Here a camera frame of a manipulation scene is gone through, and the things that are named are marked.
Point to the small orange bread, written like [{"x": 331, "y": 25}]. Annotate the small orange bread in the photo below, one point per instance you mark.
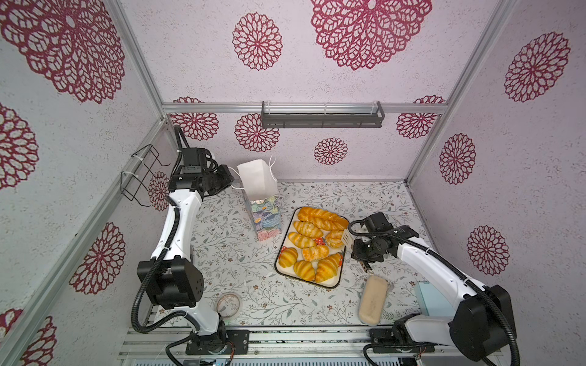
[{"x": 315, "y": 253}]

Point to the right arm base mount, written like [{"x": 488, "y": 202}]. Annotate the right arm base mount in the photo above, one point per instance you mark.
[{"x": 396, "y": 339}]

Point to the striped bread roll upper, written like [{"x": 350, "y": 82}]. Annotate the striped bread roll upper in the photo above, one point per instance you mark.
[{"x": 308, "y": 229}]

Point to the black wire wall basket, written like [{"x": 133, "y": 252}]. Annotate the black wire wall basket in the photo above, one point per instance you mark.
[{"x": 133, "y": 181}]

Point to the croissant bottom middle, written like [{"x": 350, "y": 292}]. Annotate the croissant bottom middle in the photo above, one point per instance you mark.
[{"x": 305, "y": 270}]

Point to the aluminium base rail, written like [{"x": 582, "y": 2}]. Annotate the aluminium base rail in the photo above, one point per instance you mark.
[{"x": 313, "y": 345}]

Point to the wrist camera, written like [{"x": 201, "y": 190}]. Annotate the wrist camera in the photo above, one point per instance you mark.
[
  {"x": 377, "y": 223},
  {"x": 195, "y": 160}
]

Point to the striped bread roll middle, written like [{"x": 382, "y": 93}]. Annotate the striped bread roll middle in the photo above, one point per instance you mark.
[{"x": 301, "y": 241}]

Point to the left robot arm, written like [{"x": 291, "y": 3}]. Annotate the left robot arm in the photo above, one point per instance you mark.
[{"x": 170, "y": 279}]

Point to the croissant lower right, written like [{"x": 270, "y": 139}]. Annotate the croissant lower right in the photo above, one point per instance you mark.
[{"x": 327, "y": 268}]

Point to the round knotted bread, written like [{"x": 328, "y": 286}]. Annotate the round knotted bread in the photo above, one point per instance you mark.
[{"x": 334, "y": 239}]

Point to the white slotted spatula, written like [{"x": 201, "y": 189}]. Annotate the white slotted spatula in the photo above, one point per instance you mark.
[{"x": 349, "y": 240}]

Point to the long twisted bread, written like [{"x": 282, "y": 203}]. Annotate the long twisted bread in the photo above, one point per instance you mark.
[{"x": 322, "y": 219}]

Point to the black rimmed white tray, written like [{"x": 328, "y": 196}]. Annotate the black rimmed white tray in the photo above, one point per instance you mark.
[{"x": 289, "y": 272}]

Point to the beige oblong bread loaf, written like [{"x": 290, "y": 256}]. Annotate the beige oblong bread loaf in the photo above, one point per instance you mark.
[{"x": 373, "y": 300}]

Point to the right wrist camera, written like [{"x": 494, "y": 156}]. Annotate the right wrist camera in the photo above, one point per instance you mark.
[{"x": 377, "y": 223}]

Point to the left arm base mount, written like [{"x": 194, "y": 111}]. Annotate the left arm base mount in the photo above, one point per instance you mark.
[{"x": 224, "y": 342}]

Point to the floral paper bag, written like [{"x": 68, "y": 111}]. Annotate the floral paper bag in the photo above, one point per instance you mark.
[{"x": 261, "y": 196}]

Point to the clear tape roll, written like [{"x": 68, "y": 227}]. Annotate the clear tape roll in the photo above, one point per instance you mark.
[{"x": 228, "y": 305}]

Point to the small croissant lower left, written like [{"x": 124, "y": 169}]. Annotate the small croissant lower left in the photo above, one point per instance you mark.
[{"x": 288, "y": 257}]

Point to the mint green box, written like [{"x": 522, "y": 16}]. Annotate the mint green box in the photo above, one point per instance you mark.
[{"x": 432, "y": 302}]

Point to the striped bread roll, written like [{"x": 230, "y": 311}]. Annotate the striped bread roll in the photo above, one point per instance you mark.
[
  {"x": 301, "y": 241},
  {"x": 308, "y": 229}
]

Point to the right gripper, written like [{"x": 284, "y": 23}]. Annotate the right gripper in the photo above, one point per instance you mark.
[{"x": 362, "y": 249}]

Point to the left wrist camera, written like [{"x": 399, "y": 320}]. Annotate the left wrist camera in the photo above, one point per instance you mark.
[{"x": 195, "y": 160}]

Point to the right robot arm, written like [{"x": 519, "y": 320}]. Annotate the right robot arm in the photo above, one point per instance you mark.
[{"x": 483, "y": 322}]

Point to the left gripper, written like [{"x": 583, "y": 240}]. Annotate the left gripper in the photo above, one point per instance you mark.
[{"x": 227, "y": 179}]

